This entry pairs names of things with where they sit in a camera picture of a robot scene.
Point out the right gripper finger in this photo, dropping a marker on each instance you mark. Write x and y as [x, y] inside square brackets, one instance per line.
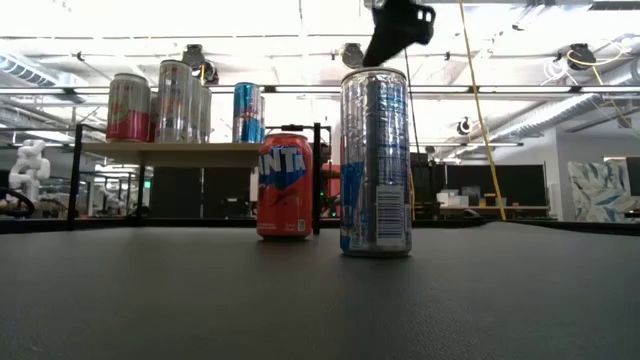
[382, 50]

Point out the orange Fanta can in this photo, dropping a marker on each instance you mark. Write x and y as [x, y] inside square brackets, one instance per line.
[285, 195]

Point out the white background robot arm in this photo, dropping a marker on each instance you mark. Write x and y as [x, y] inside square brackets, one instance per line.
[112, 197]
[30, 170]

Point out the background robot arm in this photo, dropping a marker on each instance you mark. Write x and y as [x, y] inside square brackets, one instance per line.
[328, 202]

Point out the suspended linear ceiling light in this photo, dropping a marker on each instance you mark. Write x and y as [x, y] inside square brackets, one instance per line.
[525, 89]
[470, 144]

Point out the red background panel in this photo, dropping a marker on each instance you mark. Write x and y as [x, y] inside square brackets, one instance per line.
[331, 175]

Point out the white cardboard box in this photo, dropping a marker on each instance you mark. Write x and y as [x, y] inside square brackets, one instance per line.
[452, 199]

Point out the black partition panel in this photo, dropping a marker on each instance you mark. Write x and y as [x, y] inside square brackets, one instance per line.
[520, 182]

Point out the wooden background bench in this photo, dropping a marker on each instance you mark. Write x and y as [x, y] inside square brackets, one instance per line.
[520, 207]

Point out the black table mat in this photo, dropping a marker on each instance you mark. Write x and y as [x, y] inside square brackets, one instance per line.
[350, 300]

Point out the black curved hoop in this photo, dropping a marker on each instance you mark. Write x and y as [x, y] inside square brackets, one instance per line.
[25, 202]

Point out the silver ventilation duct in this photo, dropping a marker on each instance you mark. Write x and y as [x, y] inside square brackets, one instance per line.
[30, 72]
[575, 100]

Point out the wooden shelf with black frame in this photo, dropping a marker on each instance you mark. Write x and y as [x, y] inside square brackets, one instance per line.
[200, 155]

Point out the patterned wall panel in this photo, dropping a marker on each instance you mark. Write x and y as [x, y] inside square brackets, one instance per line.
[597, 192]

